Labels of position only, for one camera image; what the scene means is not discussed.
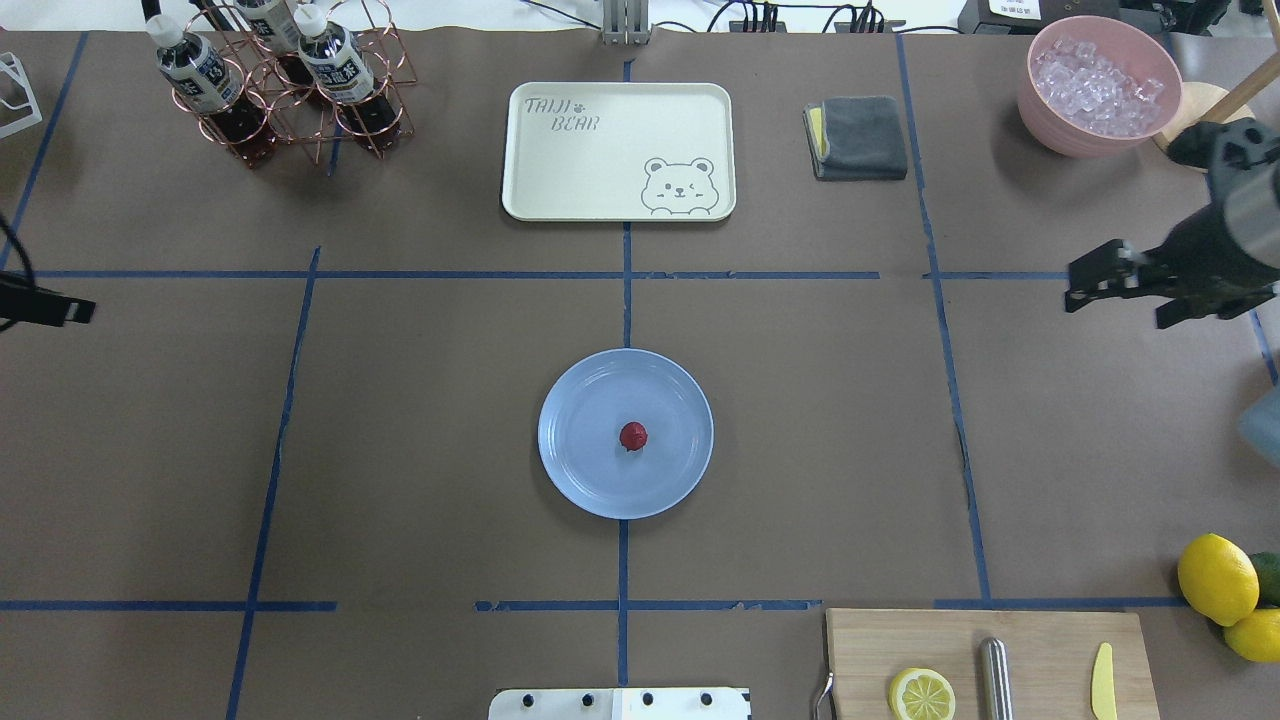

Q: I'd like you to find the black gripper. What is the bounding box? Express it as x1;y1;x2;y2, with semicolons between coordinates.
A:
1064;118;1277;331

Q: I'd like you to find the red strawberry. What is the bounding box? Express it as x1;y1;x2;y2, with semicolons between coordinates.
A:
618;421;649;452

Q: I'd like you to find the blue round plate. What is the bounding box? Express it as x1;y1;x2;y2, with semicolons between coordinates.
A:
538;348;716;520

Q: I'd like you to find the wooden stand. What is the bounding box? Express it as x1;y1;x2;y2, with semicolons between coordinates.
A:
1153;53;1279;156

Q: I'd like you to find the pink bowl with ice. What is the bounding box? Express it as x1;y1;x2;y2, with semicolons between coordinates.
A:
1018;15;1183;158

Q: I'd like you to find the tea bottle left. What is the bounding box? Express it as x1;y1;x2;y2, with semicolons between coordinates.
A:
145;14;276;168

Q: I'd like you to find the tea bottle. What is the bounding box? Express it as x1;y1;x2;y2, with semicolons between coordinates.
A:
293;3;401;155
233;1;323;102
145;14;276;168

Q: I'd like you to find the green lime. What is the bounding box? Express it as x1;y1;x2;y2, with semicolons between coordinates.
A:
1248;551;1280;607

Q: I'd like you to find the large yellow lemon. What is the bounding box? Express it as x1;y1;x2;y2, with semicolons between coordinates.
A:
1176;533;1260;628

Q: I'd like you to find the grey folded cloth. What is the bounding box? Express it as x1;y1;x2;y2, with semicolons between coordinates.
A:
803;96;908;181

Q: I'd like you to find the small yellow lemon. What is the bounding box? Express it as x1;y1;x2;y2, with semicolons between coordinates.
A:
1222;609;1280;664

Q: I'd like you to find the tea bottle middle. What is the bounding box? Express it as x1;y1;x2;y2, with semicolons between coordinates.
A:
233;1;323;102

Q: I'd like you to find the wooden cutting board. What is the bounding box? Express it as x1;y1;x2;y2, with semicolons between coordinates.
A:
826;609;1162;720

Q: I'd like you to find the tea bottle right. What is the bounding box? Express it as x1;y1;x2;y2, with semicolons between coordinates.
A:
293;3;401;155

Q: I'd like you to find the yellow plastic knife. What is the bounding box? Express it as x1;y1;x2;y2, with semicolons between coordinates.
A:
1091;642;1117;720

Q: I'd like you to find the lemon half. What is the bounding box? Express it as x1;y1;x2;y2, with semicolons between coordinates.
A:
886;667;957;719

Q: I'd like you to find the cream bear tray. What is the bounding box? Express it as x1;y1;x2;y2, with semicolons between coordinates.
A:
500;82;737;223

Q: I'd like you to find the white wire cup rack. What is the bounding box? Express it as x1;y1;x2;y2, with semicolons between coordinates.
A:
1;53;44;138

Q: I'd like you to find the copper wire bottle rack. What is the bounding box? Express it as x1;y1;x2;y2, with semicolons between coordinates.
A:
183;1;417;169

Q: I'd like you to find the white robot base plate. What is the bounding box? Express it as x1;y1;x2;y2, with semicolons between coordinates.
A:
488;685;753;719

